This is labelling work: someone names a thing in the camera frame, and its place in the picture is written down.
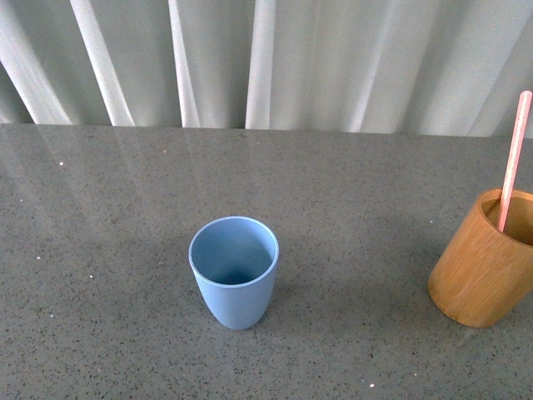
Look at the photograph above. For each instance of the round wooden chopstick holder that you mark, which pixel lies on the round wooden chopstick holder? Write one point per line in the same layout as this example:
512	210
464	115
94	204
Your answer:
484	273

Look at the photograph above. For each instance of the light blue plastic cup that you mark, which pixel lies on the light blue plastic cup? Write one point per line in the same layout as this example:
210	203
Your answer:
234	261

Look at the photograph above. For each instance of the white pleated curtain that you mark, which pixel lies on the white pleated curtain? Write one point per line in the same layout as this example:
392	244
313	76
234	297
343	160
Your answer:
421	67

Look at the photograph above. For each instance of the pink chopstick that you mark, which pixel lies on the pink chopstick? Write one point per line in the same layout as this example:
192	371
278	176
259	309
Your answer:
519	131

